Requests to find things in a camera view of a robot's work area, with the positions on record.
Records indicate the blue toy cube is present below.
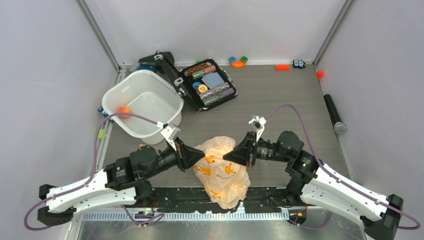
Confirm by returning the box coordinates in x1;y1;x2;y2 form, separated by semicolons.
228;56;236;63

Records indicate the black microphone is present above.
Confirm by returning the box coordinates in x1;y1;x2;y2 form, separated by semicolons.
323;94;347;135

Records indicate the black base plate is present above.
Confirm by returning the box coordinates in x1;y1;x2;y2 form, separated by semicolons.
120;186;319;215

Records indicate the orange corner piece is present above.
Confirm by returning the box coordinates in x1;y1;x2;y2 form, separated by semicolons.
316;70;324;80

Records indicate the translucent plastic bag banana print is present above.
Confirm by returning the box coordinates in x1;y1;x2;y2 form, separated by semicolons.
193;136;251;209

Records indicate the orange fake peach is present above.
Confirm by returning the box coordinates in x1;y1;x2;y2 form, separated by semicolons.
116;105;132;119

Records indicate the orange block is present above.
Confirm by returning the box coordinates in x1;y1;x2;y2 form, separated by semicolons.
275;64;291;71

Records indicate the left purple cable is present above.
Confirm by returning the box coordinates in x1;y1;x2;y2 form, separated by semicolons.
23;112;167;231

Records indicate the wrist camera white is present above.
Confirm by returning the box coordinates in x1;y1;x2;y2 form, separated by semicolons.
160;123;181;151
248;115;267;146

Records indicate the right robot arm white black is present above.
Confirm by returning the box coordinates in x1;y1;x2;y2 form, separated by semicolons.
223;131;404;240

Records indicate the white plastic basin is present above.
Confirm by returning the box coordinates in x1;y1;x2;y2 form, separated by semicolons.
101;70;184;145

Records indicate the black poker chip case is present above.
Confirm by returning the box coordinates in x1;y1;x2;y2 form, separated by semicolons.
138;51;238;112

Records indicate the small toy car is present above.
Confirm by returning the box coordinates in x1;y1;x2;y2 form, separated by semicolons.
292;59;307;69

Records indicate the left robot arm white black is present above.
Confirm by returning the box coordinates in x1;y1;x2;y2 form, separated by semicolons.
37;138;205;227

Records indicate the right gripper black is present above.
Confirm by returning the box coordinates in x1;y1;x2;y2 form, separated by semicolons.
223;130;291;168

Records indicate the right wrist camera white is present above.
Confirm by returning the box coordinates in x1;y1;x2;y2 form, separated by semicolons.
248;115;267;146

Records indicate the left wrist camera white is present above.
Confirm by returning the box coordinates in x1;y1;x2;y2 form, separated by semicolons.
160;123;181;151

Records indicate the green toy cube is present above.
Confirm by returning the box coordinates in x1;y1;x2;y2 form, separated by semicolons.
240;56;248;63

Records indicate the green clip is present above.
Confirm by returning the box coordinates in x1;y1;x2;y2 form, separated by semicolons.
97;129;105;140

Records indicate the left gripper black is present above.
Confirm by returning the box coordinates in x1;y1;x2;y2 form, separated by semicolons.
144;136;206;180

